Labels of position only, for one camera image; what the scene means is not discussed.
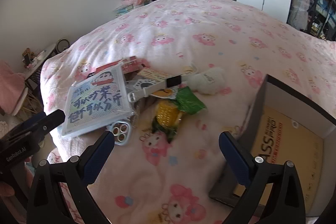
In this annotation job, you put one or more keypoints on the small side table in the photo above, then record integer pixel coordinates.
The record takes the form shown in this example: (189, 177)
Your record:
(42, 61)

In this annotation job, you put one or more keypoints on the black cardboard box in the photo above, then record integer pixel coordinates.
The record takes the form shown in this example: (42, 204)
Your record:
(288, 140)

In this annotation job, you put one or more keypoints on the stack of books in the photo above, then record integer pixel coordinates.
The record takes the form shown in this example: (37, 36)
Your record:
(124, 10)

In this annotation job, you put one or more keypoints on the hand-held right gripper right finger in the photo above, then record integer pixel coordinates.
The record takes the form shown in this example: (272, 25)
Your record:
(236, 158)

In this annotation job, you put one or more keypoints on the cartoon picture board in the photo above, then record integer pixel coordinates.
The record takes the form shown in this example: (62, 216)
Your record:
(94, 106)

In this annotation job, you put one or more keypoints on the red booklet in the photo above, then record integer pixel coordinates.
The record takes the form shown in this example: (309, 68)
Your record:
(130, 62)

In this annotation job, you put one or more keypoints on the packaged corn cob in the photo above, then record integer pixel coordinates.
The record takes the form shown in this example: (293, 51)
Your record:
(166, 113)

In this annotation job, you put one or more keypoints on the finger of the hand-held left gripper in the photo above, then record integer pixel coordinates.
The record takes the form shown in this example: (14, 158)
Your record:
(53, 119)

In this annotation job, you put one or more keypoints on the clear phone case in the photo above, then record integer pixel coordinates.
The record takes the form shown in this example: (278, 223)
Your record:
(119, 130)

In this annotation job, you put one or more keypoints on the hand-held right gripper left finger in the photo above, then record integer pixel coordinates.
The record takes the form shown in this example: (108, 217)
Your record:
(99, 150)

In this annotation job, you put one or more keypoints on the pink chair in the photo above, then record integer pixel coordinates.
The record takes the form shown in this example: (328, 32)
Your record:
(10, 85)

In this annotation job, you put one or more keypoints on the pink cartoon printed blanket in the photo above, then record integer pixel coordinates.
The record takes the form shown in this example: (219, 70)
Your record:
(183, 37)

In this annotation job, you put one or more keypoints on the yellow printed card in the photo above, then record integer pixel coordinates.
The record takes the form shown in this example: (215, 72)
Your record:
(151, 74)

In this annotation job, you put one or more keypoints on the pink cloth bundle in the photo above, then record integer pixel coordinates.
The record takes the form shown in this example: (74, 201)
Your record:
(134, 0)

